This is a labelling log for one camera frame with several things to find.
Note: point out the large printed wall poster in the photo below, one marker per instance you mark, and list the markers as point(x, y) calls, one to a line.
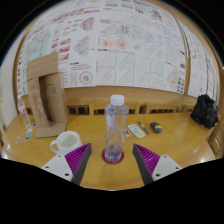
point(116, 43)

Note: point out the white remote control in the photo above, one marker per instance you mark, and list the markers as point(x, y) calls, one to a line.
point(136, 131)

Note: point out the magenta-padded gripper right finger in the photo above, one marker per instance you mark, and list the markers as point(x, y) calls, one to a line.
point(146, 160)

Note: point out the black pen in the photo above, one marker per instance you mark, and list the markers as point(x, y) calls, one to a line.
point(144, 127)

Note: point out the black bag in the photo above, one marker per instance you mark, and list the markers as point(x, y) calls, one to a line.
point(205, 111)

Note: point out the small black and yellow device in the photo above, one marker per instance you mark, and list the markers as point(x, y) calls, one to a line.
point(156, 127)

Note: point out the brown cardboard box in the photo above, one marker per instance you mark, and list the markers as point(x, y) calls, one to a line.
point(43, 93)

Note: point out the clear plastic water bottle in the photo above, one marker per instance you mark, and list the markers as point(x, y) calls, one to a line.
point(116, 126)

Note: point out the narrow printed wall poster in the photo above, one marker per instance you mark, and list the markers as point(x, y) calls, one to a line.
point(200, 66)

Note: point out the white ceramic mug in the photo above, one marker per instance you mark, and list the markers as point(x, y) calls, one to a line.
point(66, 141)

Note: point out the flat round red coaster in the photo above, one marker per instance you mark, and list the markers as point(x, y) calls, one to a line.
point(104, 157)

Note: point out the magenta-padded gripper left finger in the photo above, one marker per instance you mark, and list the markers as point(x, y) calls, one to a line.
point(78, 159)

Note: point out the small clear plastic bottle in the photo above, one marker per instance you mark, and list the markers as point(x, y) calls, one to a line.
point(23, 115)

